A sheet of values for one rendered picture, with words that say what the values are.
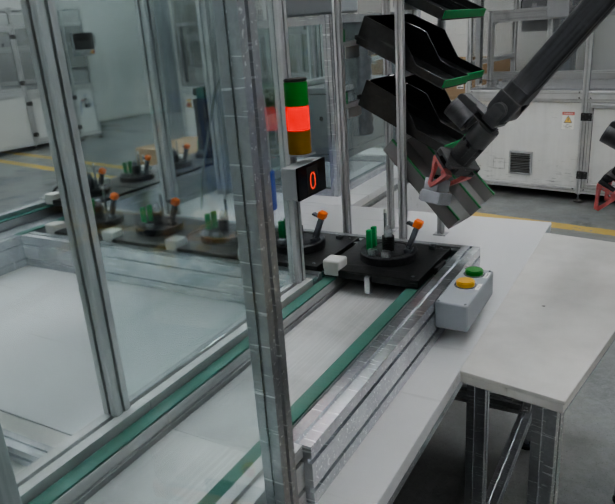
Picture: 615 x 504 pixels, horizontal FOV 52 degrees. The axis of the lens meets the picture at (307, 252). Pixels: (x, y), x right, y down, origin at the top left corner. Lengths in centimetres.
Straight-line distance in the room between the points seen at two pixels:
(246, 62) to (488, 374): 85
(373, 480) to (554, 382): 44
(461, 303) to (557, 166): 444
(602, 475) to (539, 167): 367
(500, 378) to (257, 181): 77
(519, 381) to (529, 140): 459
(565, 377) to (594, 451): 132
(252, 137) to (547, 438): 89
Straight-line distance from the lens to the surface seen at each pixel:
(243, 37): 63
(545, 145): 573
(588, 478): 249
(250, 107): 63
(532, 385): 127
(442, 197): 158
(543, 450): 134
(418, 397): 121
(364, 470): 104
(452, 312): 134
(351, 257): 157
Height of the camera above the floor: 151
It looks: 19 degrees down
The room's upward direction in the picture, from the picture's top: 4 degrees counter-clockwise
